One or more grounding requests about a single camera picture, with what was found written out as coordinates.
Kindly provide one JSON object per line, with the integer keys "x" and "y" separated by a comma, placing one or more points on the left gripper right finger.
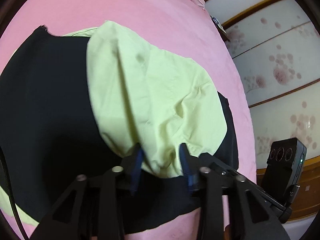
{"x": 190, "y": 167}

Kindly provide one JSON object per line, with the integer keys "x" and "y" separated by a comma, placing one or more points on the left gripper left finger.
{"x": 135, "y": 167}

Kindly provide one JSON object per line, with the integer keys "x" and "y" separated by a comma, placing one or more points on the green and black hooded jacket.
{"x": 73, "y": 107}

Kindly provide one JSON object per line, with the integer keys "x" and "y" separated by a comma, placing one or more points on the dark wooden nightstand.
{"x": 220, "y": 29}

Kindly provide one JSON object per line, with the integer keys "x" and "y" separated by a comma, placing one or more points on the pink bed sheet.
{"x": 177, "y": 26}

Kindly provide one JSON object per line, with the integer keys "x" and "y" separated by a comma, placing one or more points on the floral sliding wardrobe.
{"x": 275, "y": 48}

